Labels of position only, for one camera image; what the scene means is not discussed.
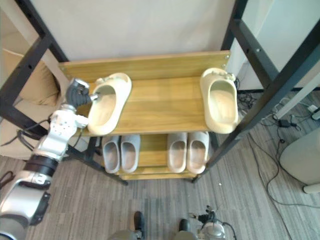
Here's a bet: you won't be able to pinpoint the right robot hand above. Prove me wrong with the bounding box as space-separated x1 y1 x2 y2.
188 205 218 227

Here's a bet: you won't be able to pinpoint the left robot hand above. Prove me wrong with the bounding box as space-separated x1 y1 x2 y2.
65 77 101 108

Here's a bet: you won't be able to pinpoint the plain cream slipper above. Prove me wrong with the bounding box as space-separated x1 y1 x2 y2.
86 72 133 137

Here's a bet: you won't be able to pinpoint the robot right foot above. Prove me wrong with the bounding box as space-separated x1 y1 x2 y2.
178 218 192 233

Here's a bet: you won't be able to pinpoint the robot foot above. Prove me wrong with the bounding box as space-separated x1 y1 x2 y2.
133 211 146 238
178 218 192 233

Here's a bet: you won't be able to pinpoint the beige-grey slipper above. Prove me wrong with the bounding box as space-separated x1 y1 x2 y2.
186 131 210 175
166 132 188 173

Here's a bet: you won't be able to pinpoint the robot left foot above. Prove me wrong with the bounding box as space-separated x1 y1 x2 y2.
133 211 146 238

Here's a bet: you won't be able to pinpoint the grey-blue slipper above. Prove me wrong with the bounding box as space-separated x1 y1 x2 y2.
102 135 122 174
120 134 141 174

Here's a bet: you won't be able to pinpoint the cream slipper with charms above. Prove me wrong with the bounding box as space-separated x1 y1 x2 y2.
199 67 243 135

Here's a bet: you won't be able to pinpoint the rounded white appliance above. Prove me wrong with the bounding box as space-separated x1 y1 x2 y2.
279 128 320 195

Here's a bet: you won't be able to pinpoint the white power strip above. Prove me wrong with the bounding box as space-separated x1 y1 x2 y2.
271 98 289 114

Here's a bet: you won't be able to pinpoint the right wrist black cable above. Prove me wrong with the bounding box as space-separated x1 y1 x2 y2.
219 221 238 240

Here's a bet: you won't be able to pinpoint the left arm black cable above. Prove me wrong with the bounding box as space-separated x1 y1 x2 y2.
0 119 51 152

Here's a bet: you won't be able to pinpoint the long black floor cable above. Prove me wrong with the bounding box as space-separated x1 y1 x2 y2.
247 134 320 208

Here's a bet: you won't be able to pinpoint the wooden shoe rack black frame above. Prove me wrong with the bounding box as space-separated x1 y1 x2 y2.
0 0 320 187

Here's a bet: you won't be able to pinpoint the tangled black cables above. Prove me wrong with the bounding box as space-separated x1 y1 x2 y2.
236 88 264 111

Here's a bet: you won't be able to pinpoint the white table frame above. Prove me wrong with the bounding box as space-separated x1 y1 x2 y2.
274 72 320 120

